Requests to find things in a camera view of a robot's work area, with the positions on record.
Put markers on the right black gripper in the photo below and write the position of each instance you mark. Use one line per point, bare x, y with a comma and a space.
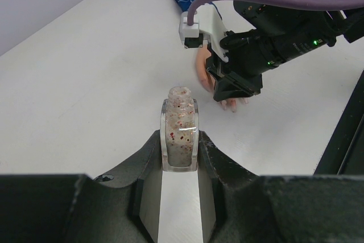
250, 54

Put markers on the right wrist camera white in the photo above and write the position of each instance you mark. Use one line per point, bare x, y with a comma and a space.
207, 28

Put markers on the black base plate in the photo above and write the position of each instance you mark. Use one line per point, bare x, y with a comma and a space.
344, 152

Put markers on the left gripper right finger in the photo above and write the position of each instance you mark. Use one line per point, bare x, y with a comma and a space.
239, 206

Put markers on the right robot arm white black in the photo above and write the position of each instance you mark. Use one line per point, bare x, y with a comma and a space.
278, 36

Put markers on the clear nail polish bottle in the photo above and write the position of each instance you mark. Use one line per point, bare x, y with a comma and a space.
179, 131

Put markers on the mannequin hand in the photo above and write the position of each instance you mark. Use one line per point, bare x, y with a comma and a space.
208, 82

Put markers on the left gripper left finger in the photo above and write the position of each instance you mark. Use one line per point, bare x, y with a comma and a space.
121, 205

